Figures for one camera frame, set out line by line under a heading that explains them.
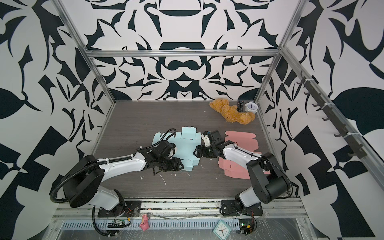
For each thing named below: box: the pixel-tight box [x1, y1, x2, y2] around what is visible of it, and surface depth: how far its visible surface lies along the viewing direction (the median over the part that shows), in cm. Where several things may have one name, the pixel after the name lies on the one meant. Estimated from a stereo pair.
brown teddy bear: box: [209, 98, 256, 125], surface depth 104 cm
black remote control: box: [236, 100, 244, 113], surface depth 118 cm
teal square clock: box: [213, 220, 232, 240], surface depth 69 cm
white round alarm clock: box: [244, 102, 258, 114], surface depth 117 cm
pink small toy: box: [139, 213, 150, 232], surface depth 70 cm
